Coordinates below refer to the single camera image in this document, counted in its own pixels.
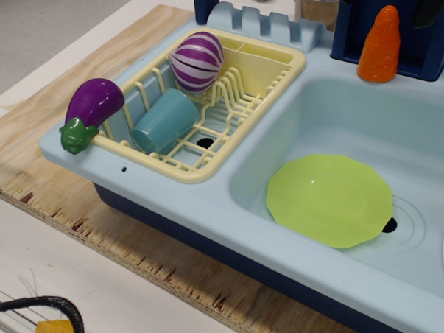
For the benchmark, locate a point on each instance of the teal plastic cup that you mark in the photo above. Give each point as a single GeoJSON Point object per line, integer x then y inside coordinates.
{"type": "Point", "coordinates": [169, 119]}

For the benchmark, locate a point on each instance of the light blue toy sink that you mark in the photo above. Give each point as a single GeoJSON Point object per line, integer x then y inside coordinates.
{"type": "Point", "coordinates": [393, 283]}

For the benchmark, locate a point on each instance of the cream plastic dish rack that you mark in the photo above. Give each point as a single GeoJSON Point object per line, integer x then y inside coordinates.
{"type": "Point", "coordinates": [254, 74]}

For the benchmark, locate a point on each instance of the lime green plastic plate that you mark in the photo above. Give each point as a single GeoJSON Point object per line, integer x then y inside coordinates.
{"type": "Point", "coordinates": [332, 199]}

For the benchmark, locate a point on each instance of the purple striped toy onion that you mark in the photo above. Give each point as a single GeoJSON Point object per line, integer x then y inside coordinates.
{"type": "Point", "coordinates": [197, 61]}

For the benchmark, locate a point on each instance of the dark blue faucet block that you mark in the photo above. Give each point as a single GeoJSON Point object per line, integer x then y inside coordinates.
{"type": "Point", "coordinates": [421, 52]}

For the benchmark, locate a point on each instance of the yellow object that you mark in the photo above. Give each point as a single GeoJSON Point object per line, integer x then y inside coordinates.
{"type": "Point", "coordinates": [54, 326]}

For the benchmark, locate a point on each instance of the purple toy eggplant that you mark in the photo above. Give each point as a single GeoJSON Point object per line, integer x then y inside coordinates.
{"type": "Point", "coordinates": [92, 104]}

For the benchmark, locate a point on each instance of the orange toy carrot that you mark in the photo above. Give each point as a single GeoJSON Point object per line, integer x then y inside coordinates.
{"type": "Point", "coordinates": [378, 62]}

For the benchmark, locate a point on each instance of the stainless steel pot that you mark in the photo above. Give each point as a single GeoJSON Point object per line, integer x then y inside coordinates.
{"type": "Point", "coordinates": [323, 11]}

